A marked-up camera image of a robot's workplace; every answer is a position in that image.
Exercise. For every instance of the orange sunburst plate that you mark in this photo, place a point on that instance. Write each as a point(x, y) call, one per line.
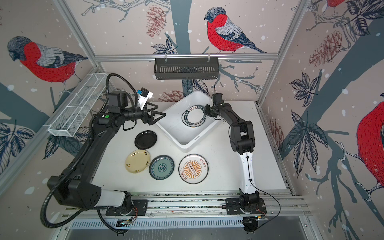
point(193, 169)

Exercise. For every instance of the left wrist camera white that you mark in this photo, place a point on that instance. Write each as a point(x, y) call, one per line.
point(143, 96)

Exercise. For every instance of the yellow plate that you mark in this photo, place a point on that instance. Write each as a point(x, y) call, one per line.
point(137, 161)

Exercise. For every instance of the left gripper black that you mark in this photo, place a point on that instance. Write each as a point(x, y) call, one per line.
point(151, 120)

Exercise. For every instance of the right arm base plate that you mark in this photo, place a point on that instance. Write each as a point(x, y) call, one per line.
point(234, 207)

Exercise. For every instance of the white wire mesh basket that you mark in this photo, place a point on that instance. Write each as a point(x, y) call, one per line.
point(71, 118)

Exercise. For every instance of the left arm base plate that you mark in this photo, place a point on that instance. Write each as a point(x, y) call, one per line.
point(131, 208)

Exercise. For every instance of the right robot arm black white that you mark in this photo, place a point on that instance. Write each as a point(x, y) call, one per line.
point(242, 139)

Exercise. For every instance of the white plastic bin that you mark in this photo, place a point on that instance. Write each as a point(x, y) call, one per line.
point(184, 137)

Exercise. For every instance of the black hanging wall basket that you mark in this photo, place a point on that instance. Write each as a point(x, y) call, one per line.
point(186, 69)

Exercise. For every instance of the teal patterned plate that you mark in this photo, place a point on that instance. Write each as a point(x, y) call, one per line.
point(162, 167)

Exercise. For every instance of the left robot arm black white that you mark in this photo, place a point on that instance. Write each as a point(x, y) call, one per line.
point(74, 186)

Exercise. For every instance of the black plate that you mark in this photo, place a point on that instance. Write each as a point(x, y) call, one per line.
point(145, 140)

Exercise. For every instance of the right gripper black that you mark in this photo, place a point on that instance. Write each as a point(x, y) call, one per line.
point(208, 111)

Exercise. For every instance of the green rim plate large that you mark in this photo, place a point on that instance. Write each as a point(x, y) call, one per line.
point(194, 116)

